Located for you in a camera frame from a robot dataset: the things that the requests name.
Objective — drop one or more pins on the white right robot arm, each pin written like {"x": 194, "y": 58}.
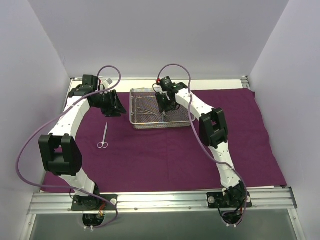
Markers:
{"x": 210, "y": 128}

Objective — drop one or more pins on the steel surgical scissors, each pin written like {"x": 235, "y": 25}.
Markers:
{"x": 103, "y": 144}

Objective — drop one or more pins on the metal mesh instrument tray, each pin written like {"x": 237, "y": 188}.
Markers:
{"x": 145, "y": 98}

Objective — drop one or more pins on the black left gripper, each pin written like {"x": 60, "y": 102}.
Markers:
{"x": 111, "y": 102}

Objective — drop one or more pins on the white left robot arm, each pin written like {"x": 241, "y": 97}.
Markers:
{"x": 59, "y": 151}

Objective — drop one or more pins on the aluminium rail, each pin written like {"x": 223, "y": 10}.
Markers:
{"x": 160, "y": 202}
{"x": 245, "y": 82}

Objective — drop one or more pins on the aluminium right side rail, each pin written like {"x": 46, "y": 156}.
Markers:
{"x": 245, "y": 82}

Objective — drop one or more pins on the aluminium front rail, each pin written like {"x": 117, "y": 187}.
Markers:
{"x": 160, "y": 202}

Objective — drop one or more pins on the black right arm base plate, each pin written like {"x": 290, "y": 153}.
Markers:
{"x": 229, "y": 199}

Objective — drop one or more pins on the purple cloth wrap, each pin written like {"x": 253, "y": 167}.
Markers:
{"x": 171, "y": 159}

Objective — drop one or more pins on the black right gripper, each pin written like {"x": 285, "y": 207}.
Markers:
{"x": 163, "y": 107}

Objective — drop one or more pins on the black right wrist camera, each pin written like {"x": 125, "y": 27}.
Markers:
{"x": 165, "y": 83}

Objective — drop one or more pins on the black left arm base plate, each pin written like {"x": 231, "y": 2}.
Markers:
{"x": 90, "y": 203}

